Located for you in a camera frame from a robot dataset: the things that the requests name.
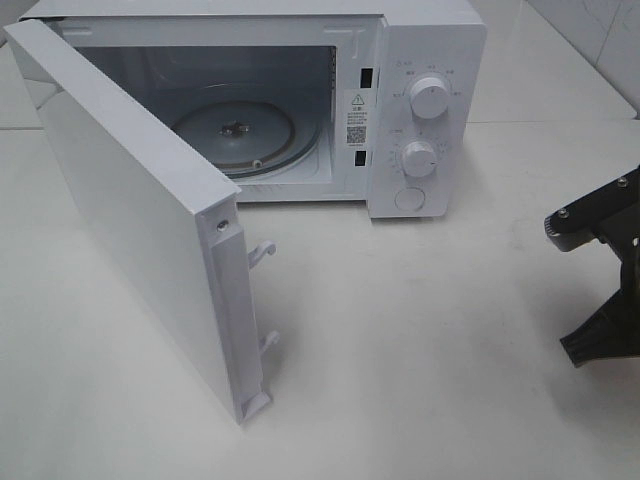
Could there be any white microwave door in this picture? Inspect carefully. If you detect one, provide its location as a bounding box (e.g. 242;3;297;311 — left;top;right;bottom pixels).
6;20;278;422

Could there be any white timer knob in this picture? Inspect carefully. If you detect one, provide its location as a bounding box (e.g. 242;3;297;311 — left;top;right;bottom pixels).
401;141;438;178

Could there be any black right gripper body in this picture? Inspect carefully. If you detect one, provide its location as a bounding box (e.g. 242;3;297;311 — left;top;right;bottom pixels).
603;234;639;325

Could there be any white microwave oven body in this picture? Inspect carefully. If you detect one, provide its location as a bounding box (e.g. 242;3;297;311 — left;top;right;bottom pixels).
16;1;487;218

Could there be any round white door button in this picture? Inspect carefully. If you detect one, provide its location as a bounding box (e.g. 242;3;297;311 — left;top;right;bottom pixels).
395;187;426;212

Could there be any upper white power knob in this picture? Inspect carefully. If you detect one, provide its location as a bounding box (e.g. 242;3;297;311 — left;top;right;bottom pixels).
408;75;450;120

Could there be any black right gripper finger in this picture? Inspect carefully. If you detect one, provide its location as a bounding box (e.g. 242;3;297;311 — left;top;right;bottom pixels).
560;294;639;368

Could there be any white warning label sticker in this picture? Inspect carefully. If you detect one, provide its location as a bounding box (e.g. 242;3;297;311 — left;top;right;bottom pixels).
343;89;372;149

